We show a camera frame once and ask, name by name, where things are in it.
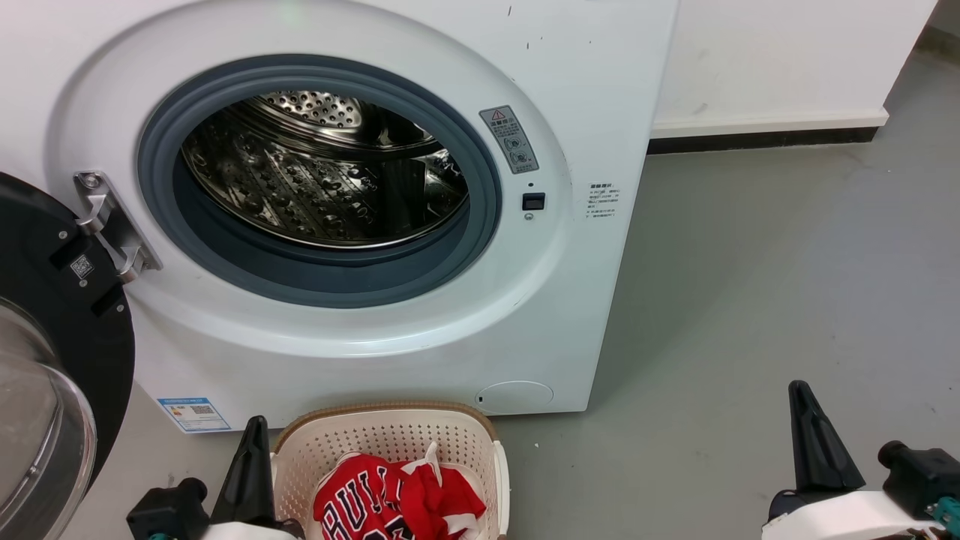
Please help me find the round white filter cover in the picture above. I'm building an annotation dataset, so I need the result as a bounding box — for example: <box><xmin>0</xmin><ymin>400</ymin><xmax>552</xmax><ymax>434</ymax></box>
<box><xmin>475</xmin><ymin>380</ymin><xmax>555</xmax><ymax>414</ymax></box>

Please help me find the blue energy label sticker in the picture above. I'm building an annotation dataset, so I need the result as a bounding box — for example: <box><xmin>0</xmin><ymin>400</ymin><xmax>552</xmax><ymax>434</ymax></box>
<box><xmin>157</xmin><ymin>397</ymin><xmax>231</xmax><ymax>434</ymax></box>

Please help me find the white front-load washing machine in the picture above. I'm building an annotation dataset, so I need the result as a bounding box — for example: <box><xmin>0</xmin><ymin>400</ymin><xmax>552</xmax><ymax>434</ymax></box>
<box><xmin>0</xmin><ymin>0</ymin><xmax>682</xmax><ymax>434</ymax></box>

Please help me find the silver metal door hinge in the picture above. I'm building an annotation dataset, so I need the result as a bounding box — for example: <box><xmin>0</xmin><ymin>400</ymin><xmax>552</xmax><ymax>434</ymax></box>
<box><xmin>73</xmin><ymin>171</ymin><xmax>163</xmax><ymax>284</ymax></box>

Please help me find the red basketball jersey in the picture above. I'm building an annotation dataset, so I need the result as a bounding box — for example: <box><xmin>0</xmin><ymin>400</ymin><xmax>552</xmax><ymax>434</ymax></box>
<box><xmin>313</xmin><ymin>442</ymin><xmax>488</xmax><ymax>540</ymax></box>

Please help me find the stainless steel washing machine drum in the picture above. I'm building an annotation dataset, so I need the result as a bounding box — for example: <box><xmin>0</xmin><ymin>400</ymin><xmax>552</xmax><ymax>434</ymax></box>
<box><xmin>180</xmin><ymin>90</ymin><xmax>471</xmax><ymax>250</ymax></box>

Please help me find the black washing machine door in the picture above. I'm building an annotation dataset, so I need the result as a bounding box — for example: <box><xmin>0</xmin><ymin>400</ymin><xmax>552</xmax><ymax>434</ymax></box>
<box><xmin>0</xmin><ymin>172</ymin><xmax>136</xmax><ymax>540</ymax></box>

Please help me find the grey rubber door gasket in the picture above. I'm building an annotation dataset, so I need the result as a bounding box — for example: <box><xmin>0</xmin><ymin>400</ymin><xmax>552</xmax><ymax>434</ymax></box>
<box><xmin>137</xmin><ymin>54</ymin><xmax>503</xmax><ymax>308</ymax></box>

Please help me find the teal right cable plug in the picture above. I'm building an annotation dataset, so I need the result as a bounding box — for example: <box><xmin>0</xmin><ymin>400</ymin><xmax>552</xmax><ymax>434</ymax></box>
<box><xmin>928</xmin><ymin>496</ymin><xmax>960</xmax><ymax>535</ymax></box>

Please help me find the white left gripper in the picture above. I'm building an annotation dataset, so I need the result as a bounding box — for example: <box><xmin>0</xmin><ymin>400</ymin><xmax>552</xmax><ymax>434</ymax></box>
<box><xmin>196</xmin><ymin>415</ymin><xmax>306</xmax><ymax>540</ymax></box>

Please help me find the grey warning sticker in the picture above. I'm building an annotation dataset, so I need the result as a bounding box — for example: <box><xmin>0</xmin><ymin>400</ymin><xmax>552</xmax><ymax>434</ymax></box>
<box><xmin>478</xmin><ymin>105</ymin><xmax>539</xmax><ymax>175</ymax></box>

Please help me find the small printed text sticker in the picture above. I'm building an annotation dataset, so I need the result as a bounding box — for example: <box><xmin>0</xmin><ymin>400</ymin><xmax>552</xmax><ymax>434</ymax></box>
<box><xmin>586</xmin><ymin>182</ymin><xmax>622</xmax><ymax>220</ymax></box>

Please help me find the cream perforated laundry basket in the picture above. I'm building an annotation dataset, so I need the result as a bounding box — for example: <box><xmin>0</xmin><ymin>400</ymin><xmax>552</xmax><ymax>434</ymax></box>
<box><xmin>271</xmin><ymin>403</ymin><xmax>511</xmax><ymax>540</ymax></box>

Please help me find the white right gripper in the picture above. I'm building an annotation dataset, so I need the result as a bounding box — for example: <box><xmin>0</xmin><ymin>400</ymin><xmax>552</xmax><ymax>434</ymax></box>
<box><xmin>761</xmin><ymin>379</ymin><xmax>947</xmax><ymax>540</ymax></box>

